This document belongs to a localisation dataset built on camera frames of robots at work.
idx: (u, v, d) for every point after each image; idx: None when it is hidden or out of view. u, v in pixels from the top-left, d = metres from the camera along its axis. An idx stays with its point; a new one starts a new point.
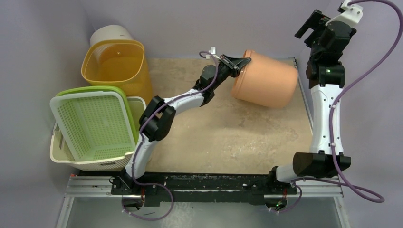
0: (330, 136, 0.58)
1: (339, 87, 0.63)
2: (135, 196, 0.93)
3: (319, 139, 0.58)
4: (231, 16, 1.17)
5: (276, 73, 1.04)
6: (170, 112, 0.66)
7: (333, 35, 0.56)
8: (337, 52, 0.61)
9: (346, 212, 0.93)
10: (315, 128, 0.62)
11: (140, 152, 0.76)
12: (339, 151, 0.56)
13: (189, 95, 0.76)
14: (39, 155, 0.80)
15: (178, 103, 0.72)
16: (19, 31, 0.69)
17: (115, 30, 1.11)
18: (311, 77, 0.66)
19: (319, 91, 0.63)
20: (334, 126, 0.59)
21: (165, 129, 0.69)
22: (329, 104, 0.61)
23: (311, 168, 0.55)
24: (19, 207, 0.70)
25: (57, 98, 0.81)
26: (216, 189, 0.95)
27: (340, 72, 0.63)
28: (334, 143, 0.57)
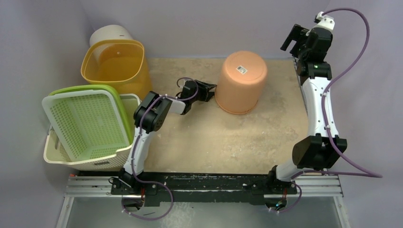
0: (324, 120, 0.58)
1: (326, 80, 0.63)
2: (134, 197, 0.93)
3: (314, 124, 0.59)
4: (231, 16, 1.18)
5: (223, 89, 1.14)
6: (166, 104, 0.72)
7: (317, 36, 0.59)
8: (322, 52, 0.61)
9: (346, 212, 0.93)
10: (310, 117, 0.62)
11: (139, 147, 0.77)
12: (334, 133, 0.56)
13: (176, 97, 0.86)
14: (38, 154, 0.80)
15: None
16: (18, 30, 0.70)
17: (114, 30, 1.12)
18: (301, 74, 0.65)
19: (310, 83, 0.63)
20: (327, 110, 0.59)
21: (161, 120, 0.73)
22: (321, 93, 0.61)
23: (311, 153, 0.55)
24: (19, 206, 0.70)
25: (51, 97, 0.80)
26: (216, 189, 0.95)
27: (325, 70, 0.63)
28: (330, 126, 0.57)
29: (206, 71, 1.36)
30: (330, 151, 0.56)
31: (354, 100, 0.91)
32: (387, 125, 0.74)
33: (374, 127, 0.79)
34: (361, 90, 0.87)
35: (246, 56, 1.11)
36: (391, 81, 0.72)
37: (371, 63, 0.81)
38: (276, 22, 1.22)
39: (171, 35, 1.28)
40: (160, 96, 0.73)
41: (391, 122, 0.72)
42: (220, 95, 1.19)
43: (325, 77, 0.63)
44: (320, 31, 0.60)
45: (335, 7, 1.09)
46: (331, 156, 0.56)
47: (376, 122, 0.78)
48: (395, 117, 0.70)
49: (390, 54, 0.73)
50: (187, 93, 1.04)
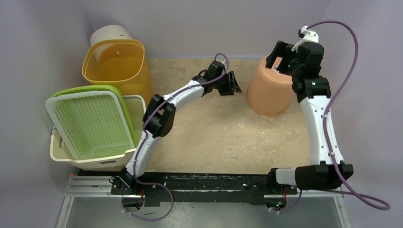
0: (328, 146, 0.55)
1: (326, 97, 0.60)
2: (135, 196, 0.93)
3: (318, 150, 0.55)
4: (231, 16, 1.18)
5: (260, 87, 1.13)
6: (170, 110, 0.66)
7: (310, 50, 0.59)
8: (316, 66, 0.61)
9: (346, 212, 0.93)
10: (311, 139, 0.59)
11: (142, 150, 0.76)
12: (340, 159, 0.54)
13: (188, 87, 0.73)
14: (39, 154, 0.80)
15: (178, 99, 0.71)
16: (20, 30, 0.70)
17: (115, 30, 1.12)
18: (298, 91, 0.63)
19: (309, 103, 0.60)
20: (329, 130, 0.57)
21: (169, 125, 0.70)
22: (321, 114, 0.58)
23: (315, 179, 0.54)
24: (20, 206, 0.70)
25: (54, 99, 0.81)
26: (216, 189, 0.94)
27: (324, 85, 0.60)
28: (333, 152, 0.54)
29: None
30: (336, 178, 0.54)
31: (355, 100, 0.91)
32: (388, 125, 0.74)
33: (374, 127, 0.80)
34: (362, 91, 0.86)
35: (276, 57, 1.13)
36: (390, 81, 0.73)
37: (372, 62, 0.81)
38: (276, 22, 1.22)
39: (171, 35, 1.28)
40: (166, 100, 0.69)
41: (392, 122, 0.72)
42: (255, 94, 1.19)
43: (324, 95, 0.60)
44: (311, 45, 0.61)
45: (335, 6, 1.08)
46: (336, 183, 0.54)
47: (376, 122, 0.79)
48: (395, 118, 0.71)
49: (391, 54, 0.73)
50: (213, 72, 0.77)
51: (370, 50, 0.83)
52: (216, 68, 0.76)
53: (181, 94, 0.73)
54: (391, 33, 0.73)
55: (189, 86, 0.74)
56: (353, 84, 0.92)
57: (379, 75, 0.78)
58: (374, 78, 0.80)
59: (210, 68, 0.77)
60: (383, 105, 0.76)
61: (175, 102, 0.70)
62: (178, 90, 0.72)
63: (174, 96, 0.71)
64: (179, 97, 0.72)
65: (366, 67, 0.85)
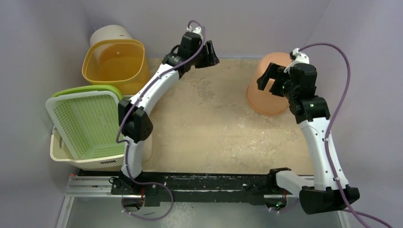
0: (332, 171, 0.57)
1: (325, 119, 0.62)
2: (135, 196, 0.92)
3: (322, 175, 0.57)
4: (231, 16, 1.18)
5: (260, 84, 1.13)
6: (139, 116, 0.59)
7: (303, 73, 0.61)
8: (311, 87, 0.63)
9: (346, 212, 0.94)
10: (314, 161, 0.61)
11: (130, 156, 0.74)
12: (345, 184, 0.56)
13: (157, 78, 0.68)
14: (39, 154, 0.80)
15: (148, 98, 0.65)
16: (20, 30, 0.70)
17: (115, 30, 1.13)
18: (297, 113, 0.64)
19: (309, 125, 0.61)
20: (331, 154, 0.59)
21: (146, 127, 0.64)
22: (322, 137, 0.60)
23: (321, 207, 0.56)
24: (20, 206, 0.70)
25: (54, 99, 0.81)
26: (216, 189, 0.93)
27: (322, 105, 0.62)
28: (338, 177, 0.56)
29: (206, 71, 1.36)
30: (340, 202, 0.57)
31: (354, 100, 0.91)
32: (387, 125, 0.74)
33: (373, 127, 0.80)
34: (362, 91, 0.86)
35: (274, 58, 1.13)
36: (390, 81, 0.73)
37: (372, 62, 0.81)
38: (276, 21, 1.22)
39: (171, 35, 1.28)
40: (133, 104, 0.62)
41: (391, 122, 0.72)
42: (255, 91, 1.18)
43: (323, 116, 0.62)
44: (304, 67, 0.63)
45: (334, 6, 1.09)
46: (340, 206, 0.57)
47: (376, 122, 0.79)
48: (394, 117, 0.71)
49: (390, 54, 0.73)
50: (188, 47, 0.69)
51: (369, 50, 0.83)
52: (191, 41, 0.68)
53: (151, 90, 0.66)
54: (390, 33, 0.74)
55: (158, 76, 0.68)
56: (352, 84, 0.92)
57: (379, 75, 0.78)
58: (374, 78, 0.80)
59: (184, 41, 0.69)
60: (382, 105, 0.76)
61: (145, 102, 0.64)
62: (146, 88, 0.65)
63: (142, 95, 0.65)
64: (148, 94, 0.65)
65: (365, 67, 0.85)
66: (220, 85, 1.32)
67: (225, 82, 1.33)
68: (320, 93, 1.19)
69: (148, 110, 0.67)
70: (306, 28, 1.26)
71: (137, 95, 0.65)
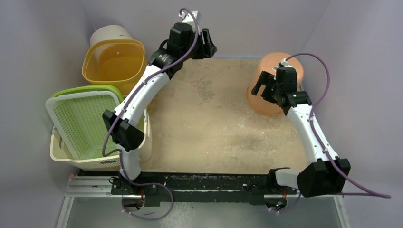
0: (321, 144, 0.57)
1: (308, 105, 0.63)
2: (135, 196, 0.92)
3: (312, 150, 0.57)
4: (231, 16, 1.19)
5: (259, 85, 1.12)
6: (126, 128, 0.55)
7: (284, 70, 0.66)
8: (292, 82, 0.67)
9: (346, 212, 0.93)
10: (304, 142, 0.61)
11: (125, 161, 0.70)
12: (334, 155, 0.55)
13: (143, 84, 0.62)
14: (39, 154, 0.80)
15: (133, 107, 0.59)
16: (20, 30, 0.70)
17: (114, 30, 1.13)
18: (283, 105, 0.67)
19: (294, 110, 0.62)
20: (319, 132, 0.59)
21: (135, 136, 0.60)
22: (307, 118, 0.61)
23: (316, 180, 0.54)
24: (20, 206, 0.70)
25: (54, 99, 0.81)
26: (216, 189, 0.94)
27: (304, 96, 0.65)
28: (327, 148, 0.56)
29: (206, 71, 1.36)
30: (335, 175, 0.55)
31: (353, 100, 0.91)
32: (387, 125, 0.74)
33: (373, 127, 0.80)
34: (361, 91, 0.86)
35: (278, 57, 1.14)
36: (389, 81, 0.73)
37: (371, 62, 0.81)
38: (276, 21, 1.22)
39: None
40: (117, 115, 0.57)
41: (390, 122, 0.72)
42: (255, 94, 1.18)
43: (306, 103, 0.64)
44: (284, 67, 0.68)
45: (333, 6, 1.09)
46: (337, 179, 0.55)
47: (375, 122, 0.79)
48: (393, 117, 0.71)
49: (389, 54, 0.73)
50: (178, 42, 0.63)
51: (368, 50, 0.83)
52: (181, 34, 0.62)
53: (136, 99, 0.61)
54: (389, 34, 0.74)
55: (144, 80, 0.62)
56: (351, 84, 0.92)
57: (378, 75, 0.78)
58: (373, 78, 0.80)
59: (173, 36, 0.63)
60: (382, 105, 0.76)
61: (130, 112, 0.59)
62: (130, 97, 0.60)
63: (127, 105, 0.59)
64: (133, 103, 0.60)
65: (364, 67, 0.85)
66: (220, 85, 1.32)
67: (225, 82, 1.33)
68: (319, 93, 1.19)
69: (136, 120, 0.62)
70: (306, 28, 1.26)
71: (121, 105, 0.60)
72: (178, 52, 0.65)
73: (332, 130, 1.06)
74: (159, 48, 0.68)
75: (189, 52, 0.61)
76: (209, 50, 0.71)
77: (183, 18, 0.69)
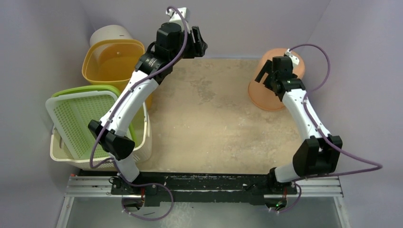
0: (313, 122, 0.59)
1: (302, 90, 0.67)
2: (135, 196, 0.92)
3: (305, 129, 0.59)
4: (231, 16, 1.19)
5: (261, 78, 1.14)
6: (112, 139, 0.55)
7: (280, 59, 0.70)
8: (288, 70, 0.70)
9: (346, 212, 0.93)
10: (298, 123, 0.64)
11: (119, 166, 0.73)
12: (327, 132, 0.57)
13: (129, 91, 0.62)
14: (39, 154, 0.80)
15: (119, 117, 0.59)
16: (20, 30, 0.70)
17: (114, 31, 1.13)
18: (278, 91, 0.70)
19: (288, 95, 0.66)
20: (311, 113, 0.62)
21: (125, 144, 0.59)
22: (300, 101, 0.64)
23: (310, 157, 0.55)
24: (20, 206, 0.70)
25: (54, 99, 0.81)
26: (216, 189, 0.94)
27: (298, 82, 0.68)
28: (320, 126, 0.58)
29: (206, 71, 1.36)
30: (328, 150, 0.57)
31: (353, 100, 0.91)
32: (387, 125, 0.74)
33: (373, 127, 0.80)
34: (361, 91, 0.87)
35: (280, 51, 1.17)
36: (389, 81, 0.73)
37: (371, 62, 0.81)
38: (276, 21, 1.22)
39: None
40: (102, 126, 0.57)
41: (390, 122, 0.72)
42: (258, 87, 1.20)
43: (299, 88, 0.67)
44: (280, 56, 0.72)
45: (333, 6, 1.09)
46: (331, 156, 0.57)
47: (375, 122, 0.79)
48: (393, 117, 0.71)
49: (389, 54, 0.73)
50: (166, 45, 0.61)
51: (368, 50, 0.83)
52: (168, 36, 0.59)
53: (121, 107, 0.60)
54: (389, 34, 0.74)
55: (130, 88, 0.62)
56: (351, 84, 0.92)
57: (378, 75, 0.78)
58: (373, 78, 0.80)
59: (160, 38, 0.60)
60: (382, 105, 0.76)
61: (116, 122, 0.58)
62: (116, 106, 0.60)
63: (112, 115, 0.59)
64: (119, 113, 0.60)
65: (364, 67, 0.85)
66: (220, 85, 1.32)
67: (225, 82, 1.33)
68: (319, 93, 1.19)
69: (124, 129, 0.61)
70: (306, 28, 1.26)
71: (107, 114, 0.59)
72: (166, 55, 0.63)
73: (332, 130, 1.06)
74: (147, 52, 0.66)
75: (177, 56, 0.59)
76: (200, 49, 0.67)
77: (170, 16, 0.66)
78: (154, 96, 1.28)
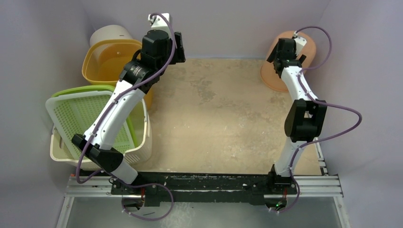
0: (303, 89, 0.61)
1: (298, 67, 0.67)
2: (134, 196, 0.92)
3: (296, 95, 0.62)
4: (231, 16, 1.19)
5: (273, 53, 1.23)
6: (97, 154, 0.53)
7: (283, 40, 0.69)
8: (290, 52, 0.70)
9: (346, 212, 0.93)
10: (292, 92, 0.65)
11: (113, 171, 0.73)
12: (316, 97, 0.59)
13: (113, 103, 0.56)
14: (39, 154, 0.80)
15: (103, 131, 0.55)
16: (20, 30, 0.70)
17: (115, 31, 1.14)
18: (277, 69, 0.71)
19: (285, 70, 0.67)
20: (304, 82, 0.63)
21: (112, 156, 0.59)
22: (296, 73, 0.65)
23: (297, 117, 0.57)
24: (20, 206, 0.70)
25: (54, 99, 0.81)
26: (216, 189, 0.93)
27: (297, 62, 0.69)
28: (309, 91, 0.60)
29: (206, 71, 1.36)
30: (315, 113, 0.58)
31: (353, 100, 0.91)
32: (386, 125, 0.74)
33: (372, 127, 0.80)
34: (361, 90, 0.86)
35: (287, 37, 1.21)
36: (389, 81, 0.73)
37: (371, 62, 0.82)
38: (276, 21, 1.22)
39: None
40: (87, 141, 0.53)
41: (390, 122, 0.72)
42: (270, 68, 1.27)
43: (297, 65, 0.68)
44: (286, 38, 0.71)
45: (333, 7, 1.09)
46: (317, 118, 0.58)
47: (375, 122, 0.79)
48: (393, 117, 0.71)
49: (389, 54, 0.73)
50: (153, 52, 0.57)
51: (368, 50, 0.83)
52: (155, 43, 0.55)
53: (105, 120, 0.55)
54: (389, 34, 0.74)
55: (114, 99, 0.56)
56: (351, 84, 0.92)
57: (377, 75, 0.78)
58: (373, 78, 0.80)
59: (146, 45, 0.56)
60: (383, 105, 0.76)
61: (101, 137, 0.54)
62: (100, 119, 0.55)
63: (97, 128, 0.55)
64: (104, 126, 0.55)
65: (364, 67, 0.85)
66: (220, 85, 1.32)
67: (225, 82, 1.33)
68: (319, 93, 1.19)
69: (110, 142, 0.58)
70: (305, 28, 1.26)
71: (91, 128, 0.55)
72: (152, 64, 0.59)
73: (332, 130, 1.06)
74: (132, 60, 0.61)
75: (165, 66, 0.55)
76: (183, 54, 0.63)
77: (152, 22, 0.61)
78: (154, 96, 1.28)
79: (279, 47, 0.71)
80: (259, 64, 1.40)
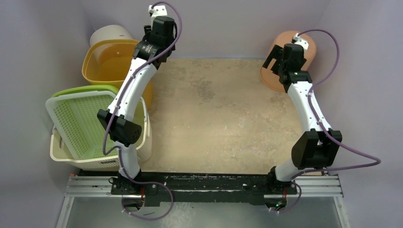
0: (315, 116, 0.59)
1: (308, 82, 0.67)
2: (134, 196, 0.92)
3: (307, 121, 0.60)
4: (231, 16, 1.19)
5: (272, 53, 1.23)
6: (124, 122, 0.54)
7: (291, 49, 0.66)
8: (297, 61, 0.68)
9: (346, 212, 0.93)
10: (301, 115, 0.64)
11: (124, 158, 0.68)
12: (328, 126, 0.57)
13: (131, 78, 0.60)
14: (39, 154, 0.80)
15: (126, 103, 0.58)
16: (20, 29, 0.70)
17: (114, 30, 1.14)
18: (283, 82, 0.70)
19: (294, 87, 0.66)
20: (315, 107, 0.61)
21: (135, 128, 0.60)
22: (305, 94, 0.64)
23: (308, 151, 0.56)
24: (20, 206, 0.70)
25: (54, 99, 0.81)
26: (216, 189, 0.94)
27: (305, 74, 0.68)
28: (321, 119, 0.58)
29: (206, 71, 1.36)
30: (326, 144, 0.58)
31: (353, 100, 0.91)
32: (387, 125, 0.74)
33: (372, 127, 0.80)
34: (361, 90, 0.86)
35: (287, 38, 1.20)
36: (390, 80, 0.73)
37: (371, 62, 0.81)
38: (276, 21, 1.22)
39: None
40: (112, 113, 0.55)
41: (391, 121, 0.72)
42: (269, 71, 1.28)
43: (306, 80, 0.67)
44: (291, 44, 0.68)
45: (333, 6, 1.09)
46: (329, 151, 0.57)
47: (375, 122, 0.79)
48: (393, 117, 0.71)
49: (389, 53, 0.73)
50: (162, 32, 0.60)
51: (368, 50, 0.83)
52: (164, 24, 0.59)
53: (127, 93, 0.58)
54: (388, 33, 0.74)
55: (132, 74, 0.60)
56: (351, 84, 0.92)
57: (377, 74, 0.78)
58: (373, 78, 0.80)
59: (156, 26, 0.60)
60: (384, 104, 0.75)
61: (124, 109, 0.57)
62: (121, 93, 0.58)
63: (119, 101, 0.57)
64: (126, 99, 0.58)
65: (364, 66, 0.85)
66: (220, 85, 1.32)
67: (225, 82, 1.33)
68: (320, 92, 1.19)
69: (131, 114, 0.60)
70: (306, 27, 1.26)
71: (114, 102, 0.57)
72: (162, 42, 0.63)
73: None
74: (142, 40, 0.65)
75: (174, 42, 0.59)
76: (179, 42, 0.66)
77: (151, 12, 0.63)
78: (154, 96, 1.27)
79: (286, 55, 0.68)
80: (259, 64, 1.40)
